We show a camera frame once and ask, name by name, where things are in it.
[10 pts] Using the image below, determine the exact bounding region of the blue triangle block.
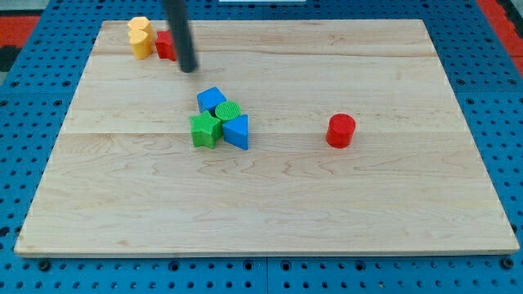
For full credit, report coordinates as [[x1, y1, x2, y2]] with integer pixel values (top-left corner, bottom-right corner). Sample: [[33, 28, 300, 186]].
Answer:
[[222, 114, 248, 150]]

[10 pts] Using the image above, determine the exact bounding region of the green cylinder block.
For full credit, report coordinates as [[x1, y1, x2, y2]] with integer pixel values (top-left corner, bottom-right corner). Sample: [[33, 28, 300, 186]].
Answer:
[[215, 100, 242, 123]]

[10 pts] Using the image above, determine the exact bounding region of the green star block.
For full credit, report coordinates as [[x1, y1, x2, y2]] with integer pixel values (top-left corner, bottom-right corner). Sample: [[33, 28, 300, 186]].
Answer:
[[190, 110, 223, 149]]

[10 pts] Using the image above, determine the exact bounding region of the blue cube block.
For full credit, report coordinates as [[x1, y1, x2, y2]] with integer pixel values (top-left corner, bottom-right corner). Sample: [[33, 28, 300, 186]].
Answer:
[[196, 87, 226, 115]]

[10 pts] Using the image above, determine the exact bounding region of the red cylinder block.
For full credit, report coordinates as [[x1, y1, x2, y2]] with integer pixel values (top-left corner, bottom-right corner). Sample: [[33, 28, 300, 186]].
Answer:
[[325, 114, 356, 149]]

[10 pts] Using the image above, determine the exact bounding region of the wooden board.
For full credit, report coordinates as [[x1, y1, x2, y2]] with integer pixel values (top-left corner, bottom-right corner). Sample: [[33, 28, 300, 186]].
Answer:
[[15, 20, 520, 258]]

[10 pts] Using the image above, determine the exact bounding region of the yellow heart block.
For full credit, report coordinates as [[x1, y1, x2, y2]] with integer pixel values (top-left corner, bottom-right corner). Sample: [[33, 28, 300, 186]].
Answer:
[[128, 30, 153, 60]]

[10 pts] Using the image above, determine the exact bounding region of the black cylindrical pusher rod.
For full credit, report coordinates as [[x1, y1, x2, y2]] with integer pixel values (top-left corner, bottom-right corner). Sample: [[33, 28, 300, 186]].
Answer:
[[163, 0, 198, 74]]

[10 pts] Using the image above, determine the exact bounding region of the yellow hexagon block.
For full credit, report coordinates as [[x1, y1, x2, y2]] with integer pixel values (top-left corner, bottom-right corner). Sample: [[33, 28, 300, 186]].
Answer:
[[127, 16, 154, 42]]

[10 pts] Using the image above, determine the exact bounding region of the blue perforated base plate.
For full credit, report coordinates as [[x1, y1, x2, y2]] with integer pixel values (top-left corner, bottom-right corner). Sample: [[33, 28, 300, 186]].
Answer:
[[1, 1, 522, 293]]

